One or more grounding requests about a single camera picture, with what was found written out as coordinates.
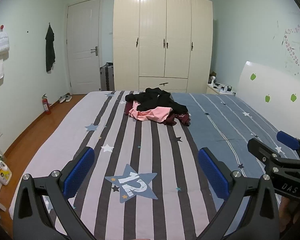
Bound white headboard with green stickers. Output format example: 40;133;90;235
234;60;300;134

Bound white plastic bag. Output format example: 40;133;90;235
0;29;10;57

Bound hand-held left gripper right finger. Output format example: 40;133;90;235
198;147;280;240

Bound cream four-door wardrobe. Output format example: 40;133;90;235
112;0;213;94

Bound black printed t-shirt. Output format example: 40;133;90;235
125;87;189;113

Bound striped star bed cover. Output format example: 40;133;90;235
9;90;300;240

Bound maroon garment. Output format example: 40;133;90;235
124;101;191;127

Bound white nightstand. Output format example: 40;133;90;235
206;82;237;95

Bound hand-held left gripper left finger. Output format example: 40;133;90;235
12;146;95;240

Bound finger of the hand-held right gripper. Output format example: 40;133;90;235
276;130;300;161
247;137;300;172

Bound pink garment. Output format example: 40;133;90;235
129;106;173;123

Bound grey ribbed suitcase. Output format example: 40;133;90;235
99;62;115;92

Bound flower wall stickers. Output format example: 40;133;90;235
282;24;300;77

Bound white detergent bottle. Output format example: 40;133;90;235
0;155;12;186

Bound person's right hand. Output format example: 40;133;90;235
279;196;300;233

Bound red fire extinguisher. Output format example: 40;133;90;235
42;94;52;115

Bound dark hanging garment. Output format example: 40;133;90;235
45;25;56;73

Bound white room door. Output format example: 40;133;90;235
65;0;102;95

